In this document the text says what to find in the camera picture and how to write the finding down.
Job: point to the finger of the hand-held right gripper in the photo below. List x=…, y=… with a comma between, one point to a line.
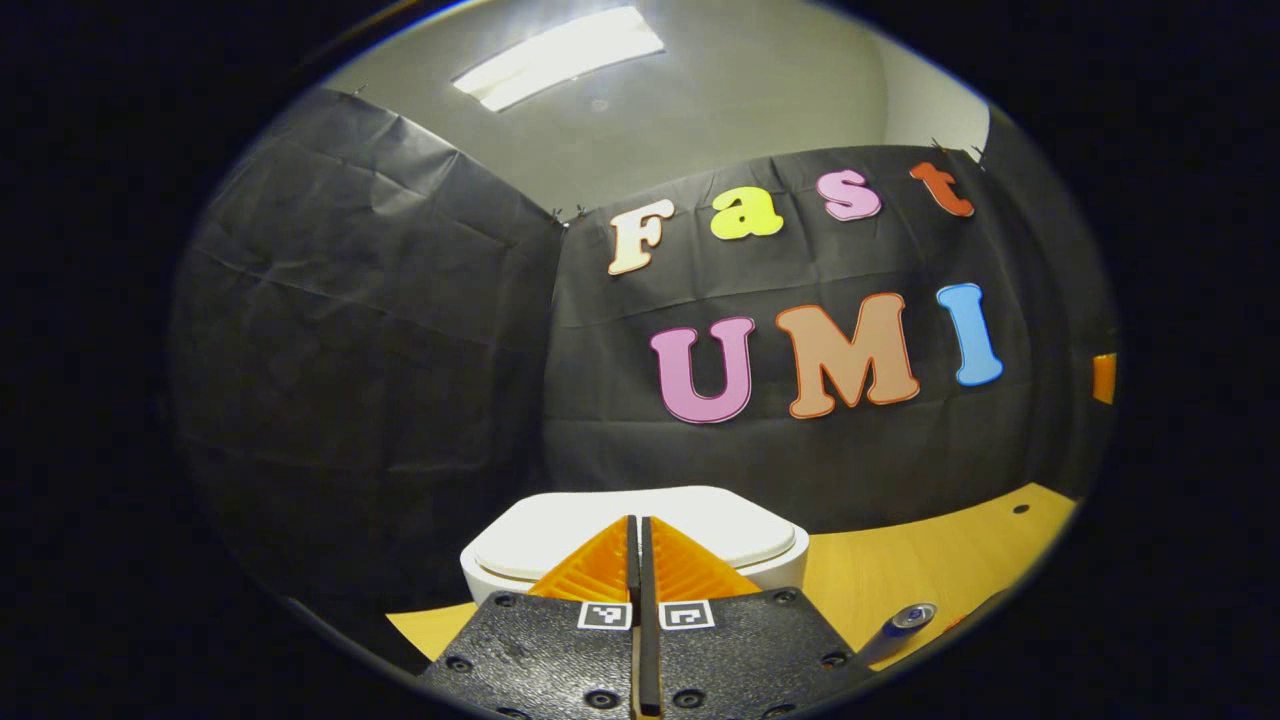
x=1104, y=378

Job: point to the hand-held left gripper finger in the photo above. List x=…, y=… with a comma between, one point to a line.
x=634, y=565
x=650, y=650

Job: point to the white desktop garbage bin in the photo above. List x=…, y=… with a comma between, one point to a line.
x=700, y=530

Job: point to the wooden desktop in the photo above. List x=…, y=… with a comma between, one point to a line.
x=900, y=560

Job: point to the black backdrop cloth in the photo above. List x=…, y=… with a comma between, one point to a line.
x=350, y=350

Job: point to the ceiling light panel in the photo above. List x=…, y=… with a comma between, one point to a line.
x=560, y=55

